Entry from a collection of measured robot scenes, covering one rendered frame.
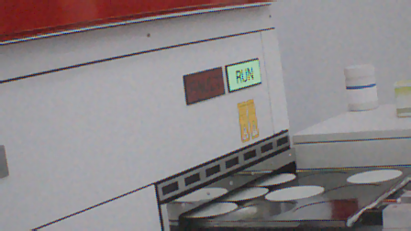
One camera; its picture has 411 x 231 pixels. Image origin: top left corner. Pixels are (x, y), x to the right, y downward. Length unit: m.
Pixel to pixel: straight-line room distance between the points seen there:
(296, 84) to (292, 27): 0.33
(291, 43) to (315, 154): 3.35
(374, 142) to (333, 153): 0.09
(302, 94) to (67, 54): 3.96
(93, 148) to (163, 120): 0.18
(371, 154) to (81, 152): 0.64
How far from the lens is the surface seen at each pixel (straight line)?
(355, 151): 1.69
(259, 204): 1.47
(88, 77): 1.25
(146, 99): 1.35
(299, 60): 5.12
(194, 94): 1.46
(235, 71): 1.57
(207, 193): 1.46
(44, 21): 1.12
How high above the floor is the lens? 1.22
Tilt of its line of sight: 6 degrees down
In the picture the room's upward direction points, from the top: 8 degrees counter-clockwise
